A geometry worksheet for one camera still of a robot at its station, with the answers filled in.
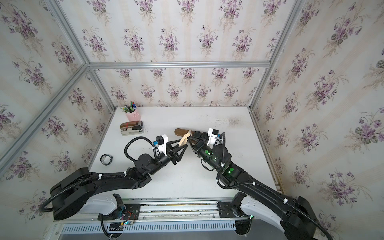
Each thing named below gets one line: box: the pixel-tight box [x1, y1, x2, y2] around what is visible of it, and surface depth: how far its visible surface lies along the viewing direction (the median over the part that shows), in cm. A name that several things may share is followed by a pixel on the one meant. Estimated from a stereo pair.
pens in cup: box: [120, 101, 137, 113], surface depth 106 cm
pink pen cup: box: [125, 107, 141, 122], surface depth 106 cm
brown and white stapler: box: [120, 120, 144, 136], surface depth 106 cm
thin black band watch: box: [100, 154, 113, 166], surface depth 92 cm
